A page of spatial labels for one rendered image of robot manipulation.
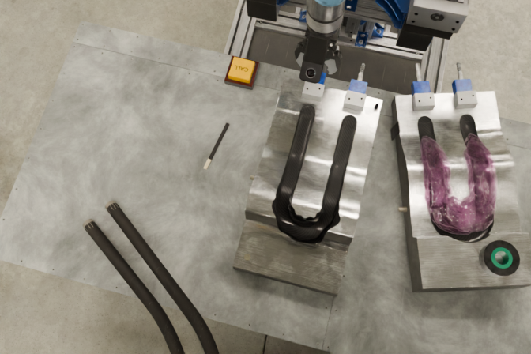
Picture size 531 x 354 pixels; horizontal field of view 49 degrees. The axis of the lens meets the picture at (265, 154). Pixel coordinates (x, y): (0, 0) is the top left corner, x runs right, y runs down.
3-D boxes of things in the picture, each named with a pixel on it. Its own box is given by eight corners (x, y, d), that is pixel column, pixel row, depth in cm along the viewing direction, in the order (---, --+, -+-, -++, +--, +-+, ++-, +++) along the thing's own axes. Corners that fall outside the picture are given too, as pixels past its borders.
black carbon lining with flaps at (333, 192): (300, 106, 150) (302, 91, 141) (361, 120, 148) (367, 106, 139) (265, 235, 140) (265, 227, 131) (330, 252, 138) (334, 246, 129)
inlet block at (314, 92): (313, 57, 155) (314, 47, 149) (331, 61, 154) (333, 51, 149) (301, 101, 151) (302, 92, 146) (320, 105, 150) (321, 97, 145)
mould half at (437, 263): (391, 103, 157) (398, 86, 146) (487, 99, 156) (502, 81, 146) (412, 292, 141) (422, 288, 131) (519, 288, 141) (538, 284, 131)
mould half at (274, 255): (284, 91, 159) (284, 69, 146) (377, 112, 156) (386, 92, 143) (234, 269, 144) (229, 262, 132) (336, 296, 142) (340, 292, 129)
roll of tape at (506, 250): (472, 251, 133) (476, 249, 130) (502, 236, 134) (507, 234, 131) (490, 283, 131) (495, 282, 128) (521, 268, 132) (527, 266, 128)
